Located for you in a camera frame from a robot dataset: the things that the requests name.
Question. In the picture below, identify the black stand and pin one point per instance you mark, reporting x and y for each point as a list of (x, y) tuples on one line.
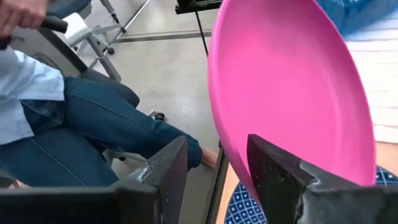
[(199, 4)]

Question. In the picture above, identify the person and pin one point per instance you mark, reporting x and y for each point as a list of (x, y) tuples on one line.
[(93, 124)]

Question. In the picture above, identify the blue patterned plate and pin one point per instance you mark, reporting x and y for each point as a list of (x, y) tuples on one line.
[(242, 208)]

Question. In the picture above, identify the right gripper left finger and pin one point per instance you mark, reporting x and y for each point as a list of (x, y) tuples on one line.
[(93, 205)]

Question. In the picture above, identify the blue pouch bag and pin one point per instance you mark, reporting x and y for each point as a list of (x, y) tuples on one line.
[(357, 12)]

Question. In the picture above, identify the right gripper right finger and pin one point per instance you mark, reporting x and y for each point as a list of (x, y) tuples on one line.
[(311, 205)]

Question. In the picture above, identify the magenta plate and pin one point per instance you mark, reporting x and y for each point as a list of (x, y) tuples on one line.
[(289, 93)]

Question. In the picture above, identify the person's hand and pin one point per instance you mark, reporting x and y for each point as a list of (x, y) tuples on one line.
[(18, 12)]

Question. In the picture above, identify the grey chair base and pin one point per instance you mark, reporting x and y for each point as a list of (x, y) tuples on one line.
[(99, 53)]

